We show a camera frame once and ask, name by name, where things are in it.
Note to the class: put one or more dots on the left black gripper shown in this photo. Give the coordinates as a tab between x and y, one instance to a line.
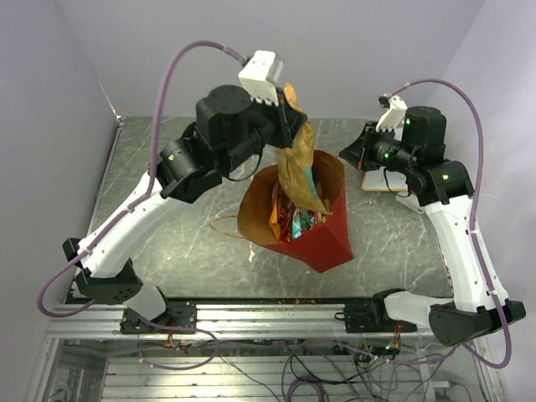
286	116

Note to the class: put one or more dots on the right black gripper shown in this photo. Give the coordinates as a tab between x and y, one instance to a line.
358	153

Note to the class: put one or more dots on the Doritos chip bag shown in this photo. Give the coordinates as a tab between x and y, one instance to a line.
294	165

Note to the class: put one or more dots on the red brown paper bag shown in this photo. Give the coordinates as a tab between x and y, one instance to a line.
323	247

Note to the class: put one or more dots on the orange Kettle chip bag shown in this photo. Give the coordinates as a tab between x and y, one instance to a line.
282	210

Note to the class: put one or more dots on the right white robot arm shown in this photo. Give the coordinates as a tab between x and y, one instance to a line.
443	188

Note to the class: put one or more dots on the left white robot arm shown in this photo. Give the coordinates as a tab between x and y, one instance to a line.
101	255

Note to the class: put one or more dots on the white notepad board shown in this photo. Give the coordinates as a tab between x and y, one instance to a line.
384	181

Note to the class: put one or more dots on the teal snack packet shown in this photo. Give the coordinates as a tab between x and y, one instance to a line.
301	222

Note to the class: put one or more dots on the aluminium rail frame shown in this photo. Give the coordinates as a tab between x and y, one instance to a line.
272	350

